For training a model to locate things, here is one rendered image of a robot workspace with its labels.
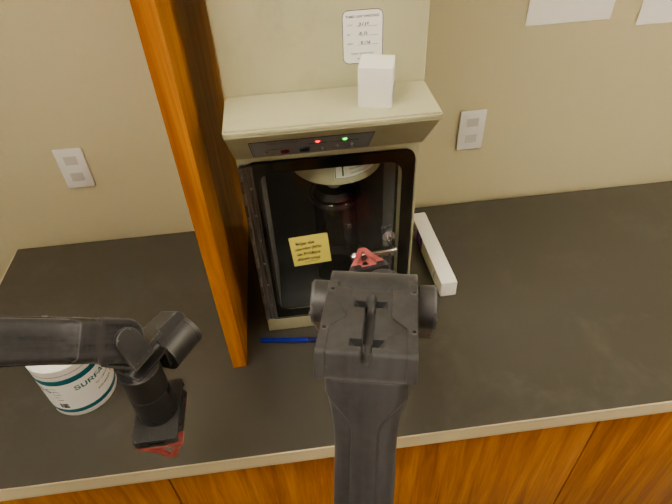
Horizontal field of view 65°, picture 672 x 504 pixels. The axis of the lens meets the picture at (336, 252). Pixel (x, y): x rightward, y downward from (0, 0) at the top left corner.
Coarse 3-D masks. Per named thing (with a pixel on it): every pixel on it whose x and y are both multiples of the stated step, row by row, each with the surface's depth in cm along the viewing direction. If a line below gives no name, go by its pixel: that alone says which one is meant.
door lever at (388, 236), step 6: (384, 234) 103; (390, 234) 103; (384, 240) 104; (390, 240) 102; (384, 246) 101; (390, 246) 101; (354, 252) 101; (372, 252) 100; (378, 252) 100; (384, 252) 100; (390, 252) 100; (396, 252) 100; (354, 258) 100; (366, 258) 101
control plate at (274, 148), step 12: (372, 132) 80; (252, 144) 79; (264, 144) 80; (276, 144) 80; (288, 144) 81; (300, 144) 82; (312, 144) 83; (324, 144) 83; (336, 144) 84; (348, 144) 85; (360, 144) 86; (264, 156) 87
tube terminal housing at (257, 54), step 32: (224, 0) 73; (256, 0) 74; (288, 0) 74; (320, 0) 75; (352, 0) 76; (384, 0) 76; (416, 0) 77; (224, 32) 76; (256, 32) 77; (288, 32) 77; (320, 32) 78; (384, 32) 79; (416, 32) 80; (224, 64) 79; (256, 64) 80; (288, 64) 80; (320, 64) 81; (352, 64) 82; (416, 64) 83; (224, 96) 83; (256, 160) 91; (416, 160) 95; (288, 320) 119
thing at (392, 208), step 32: (288, 160) 91; (320, 160) 91; (352, 160) 92; (384, 160) 92; (256, 192) 94; (288, 192) 95; (320, 192) 95; (352, 192) 96; (384, 192) 97; (288, 224) 99; (320, 224) 100; (352, 224) 101; (384, 224) 102; (288, 256) 105; (384, 256) 108; (288, 288) 111
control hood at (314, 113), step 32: (256, 96) 82; (288, 96) 82; (320, 96) 82; (352, 96) 81; (416, 96) 80; (224, 128) 75; (256, 128) 75; (288, 128) 75; (320, 128) 76; (352, 128) 77; (384, 128) 79; (416, 128) 80
